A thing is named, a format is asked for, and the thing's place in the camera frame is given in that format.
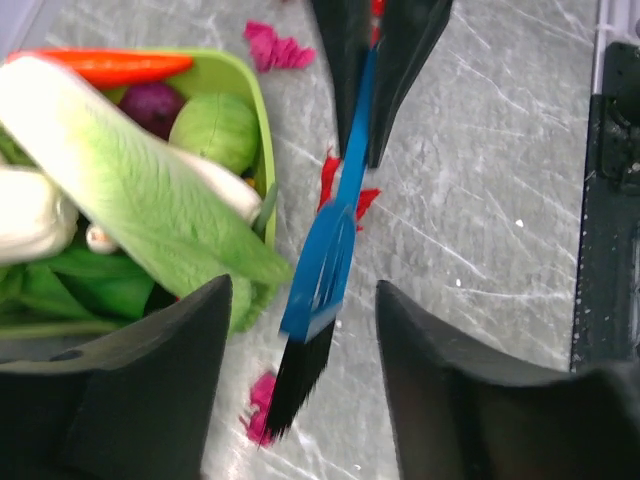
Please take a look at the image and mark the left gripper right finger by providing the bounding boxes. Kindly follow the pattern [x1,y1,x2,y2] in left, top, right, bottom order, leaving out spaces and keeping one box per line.
[375,281,639,480]

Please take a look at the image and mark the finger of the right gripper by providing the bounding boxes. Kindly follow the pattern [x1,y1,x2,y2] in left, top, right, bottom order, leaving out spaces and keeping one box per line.
[368,0,453,169]
[310,0,371,157]

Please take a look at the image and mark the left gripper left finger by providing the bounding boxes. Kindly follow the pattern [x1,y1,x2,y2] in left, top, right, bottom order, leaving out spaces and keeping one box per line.
[1,276,232,480]

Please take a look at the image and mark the blue hand brush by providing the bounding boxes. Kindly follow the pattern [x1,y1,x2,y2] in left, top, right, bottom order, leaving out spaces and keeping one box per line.
[263,48,377,440]

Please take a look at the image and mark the pink paper scrap right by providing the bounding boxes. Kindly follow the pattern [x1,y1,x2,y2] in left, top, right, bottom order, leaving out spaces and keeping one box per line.
[243,20,316,73]

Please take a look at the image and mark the pink paper scrap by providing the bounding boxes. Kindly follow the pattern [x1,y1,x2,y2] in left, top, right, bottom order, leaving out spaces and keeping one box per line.
[243,20,316,73]
[239,371,276,447]

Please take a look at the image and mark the pink paper scrap centre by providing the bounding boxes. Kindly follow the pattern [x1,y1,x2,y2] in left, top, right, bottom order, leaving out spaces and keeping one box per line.
[239,371,276,447]

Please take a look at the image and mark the green spinach leaves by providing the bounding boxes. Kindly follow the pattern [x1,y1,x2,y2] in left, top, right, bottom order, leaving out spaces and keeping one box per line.
[1,134,155,337]

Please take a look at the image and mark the green plastic basket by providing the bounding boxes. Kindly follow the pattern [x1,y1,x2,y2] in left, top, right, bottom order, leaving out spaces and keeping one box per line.
[1,49,291,338]

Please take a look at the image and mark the round green cabbage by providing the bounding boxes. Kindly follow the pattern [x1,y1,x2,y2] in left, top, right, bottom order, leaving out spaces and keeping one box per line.
[169,93,260,175]

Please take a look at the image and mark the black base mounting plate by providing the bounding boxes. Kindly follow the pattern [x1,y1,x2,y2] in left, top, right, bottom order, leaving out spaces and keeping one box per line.
[570,42,639,371]

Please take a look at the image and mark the crumpled red paper scrap centre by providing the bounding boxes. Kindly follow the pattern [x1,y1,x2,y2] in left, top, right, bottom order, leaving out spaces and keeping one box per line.
[317,147,382,232]

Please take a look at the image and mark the long green romaine lettuce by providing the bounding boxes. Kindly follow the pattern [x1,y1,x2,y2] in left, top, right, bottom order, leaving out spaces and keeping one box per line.
[1,56,292,332]

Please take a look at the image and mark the white leek stalk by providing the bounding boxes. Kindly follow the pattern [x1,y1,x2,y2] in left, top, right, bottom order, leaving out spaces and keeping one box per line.
[168,146,262,224]

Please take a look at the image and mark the purple cabbage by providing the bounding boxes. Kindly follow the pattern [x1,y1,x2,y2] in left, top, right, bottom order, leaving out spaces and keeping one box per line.
[118,82,186,141]

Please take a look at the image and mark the white radish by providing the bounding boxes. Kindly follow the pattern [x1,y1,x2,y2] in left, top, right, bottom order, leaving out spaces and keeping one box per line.
[1,165,79,266]

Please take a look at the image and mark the orange carrot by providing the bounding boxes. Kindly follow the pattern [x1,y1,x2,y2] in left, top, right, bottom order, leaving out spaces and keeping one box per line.
[5,48,194,90]

